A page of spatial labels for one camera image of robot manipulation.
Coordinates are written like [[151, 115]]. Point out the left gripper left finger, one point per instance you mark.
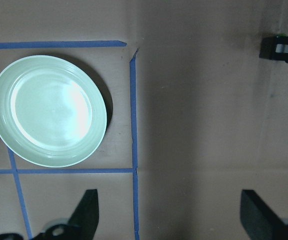
[[81, 225]]

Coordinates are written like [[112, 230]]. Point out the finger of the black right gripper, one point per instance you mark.
[[274, 48]]

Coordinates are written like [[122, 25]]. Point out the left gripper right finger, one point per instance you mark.
[[258, 220]]

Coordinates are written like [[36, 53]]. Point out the light green plate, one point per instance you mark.
[[52, 114]]

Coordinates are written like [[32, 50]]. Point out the brown paper table cover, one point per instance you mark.
[[195, 115]]

